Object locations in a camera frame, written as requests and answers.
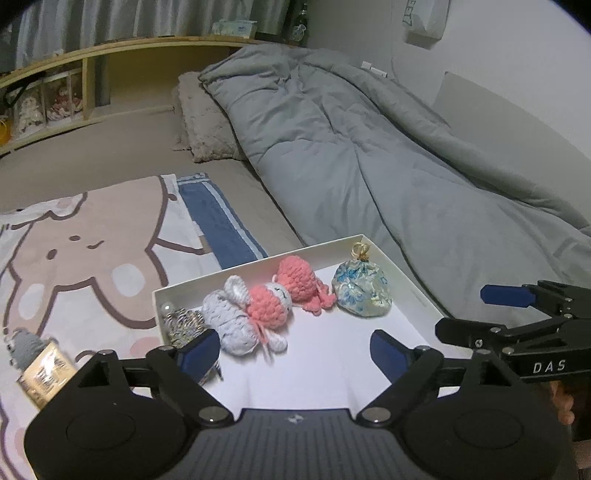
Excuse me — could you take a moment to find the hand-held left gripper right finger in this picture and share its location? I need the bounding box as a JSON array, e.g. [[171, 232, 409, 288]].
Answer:
[[356, 329, 539, 426]]

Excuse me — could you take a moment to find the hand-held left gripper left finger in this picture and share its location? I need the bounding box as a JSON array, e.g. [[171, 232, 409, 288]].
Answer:
[[60, 329, 234, 424]]

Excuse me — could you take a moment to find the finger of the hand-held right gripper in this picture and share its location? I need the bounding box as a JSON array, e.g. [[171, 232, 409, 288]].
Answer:
[[480, 279, 591, 319], [435, 314, 591, 354]]

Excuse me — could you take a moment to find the striped rope keychain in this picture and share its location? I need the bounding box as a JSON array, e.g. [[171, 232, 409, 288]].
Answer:
[[161, 301, 225, 381]]

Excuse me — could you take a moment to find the light grey crochet toy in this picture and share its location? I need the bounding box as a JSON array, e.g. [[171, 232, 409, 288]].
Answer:
[[202, 275, 259, 356]]

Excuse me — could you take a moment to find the white shallow cardboard box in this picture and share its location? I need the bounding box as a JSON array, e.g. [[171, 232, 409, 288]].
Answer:
[[152, 234, 467, 411]]

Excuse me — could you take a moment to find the blue floral drawstring pouch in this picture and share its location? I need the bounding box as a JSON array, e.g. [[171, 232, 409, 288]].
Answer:
[[332, 240, 393, 319]]

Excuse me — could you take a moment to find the pink crochet doll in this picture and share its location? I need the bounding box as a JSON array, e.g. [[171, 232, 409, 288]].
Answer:
[[247, 256, 338, 354]]

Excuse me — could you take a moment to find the person's right hand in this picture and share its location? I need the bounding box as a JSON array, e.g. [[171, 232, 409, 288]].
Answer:
[[549, 382, 576, 426]]

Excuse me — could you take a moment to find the blue towel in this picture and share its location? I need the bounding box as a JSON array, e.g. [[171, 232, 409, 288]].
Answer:
[[178, 173, 269, 269]]

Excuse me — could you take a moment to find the gold card box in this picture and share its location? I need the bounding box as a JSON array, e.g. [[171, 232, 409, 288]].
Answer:
[[16, 344, 79, 409]]

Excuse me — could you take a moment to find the cartoon printed blanket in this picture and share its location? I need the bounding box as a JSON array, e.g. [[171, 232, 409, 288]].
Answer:
[[0, 173, 222, 480]]

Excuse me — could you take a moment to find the grey crochet mouse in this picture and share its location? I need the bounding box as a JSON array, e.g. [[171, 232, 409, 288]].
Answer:
[[4, 328, 52, 370]]

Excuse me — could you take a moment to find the grey duvet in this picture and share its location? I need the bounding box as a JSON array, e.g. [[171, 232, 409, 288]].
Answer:
[[198, 44, 591, 342]]

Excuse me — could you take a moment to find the beige fuzzy pillow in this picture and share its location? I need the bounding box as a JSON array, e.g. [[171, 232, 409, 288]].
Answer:
[[173, 71, 247, 163]]

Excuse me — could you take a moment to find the doll in clear case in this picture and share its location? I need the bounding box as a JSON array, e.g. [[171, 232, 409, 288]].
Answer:
[[44, 74, 84, 123], [9, 83, 47, 137]]

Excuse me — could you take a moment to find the wooden headboard shelf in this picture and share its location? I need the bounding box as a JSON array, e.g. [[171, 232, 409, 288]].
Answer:
[[0, 36, 259, 158]]

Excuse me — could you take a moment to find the tissue box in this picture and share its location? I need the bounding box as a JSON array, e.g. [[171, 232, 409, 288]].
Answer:
[[212, 18, 257, 38]]

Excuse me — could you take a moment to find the green glass bottle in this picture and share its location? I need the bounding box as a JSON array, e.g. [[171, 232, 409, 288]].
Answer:
[[291, 4, 309, 44]]

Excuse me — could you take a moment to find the grey curtain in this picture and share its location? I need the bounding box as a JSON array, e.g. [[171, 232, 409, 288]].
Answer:
[[0, 0, 296, 75]]

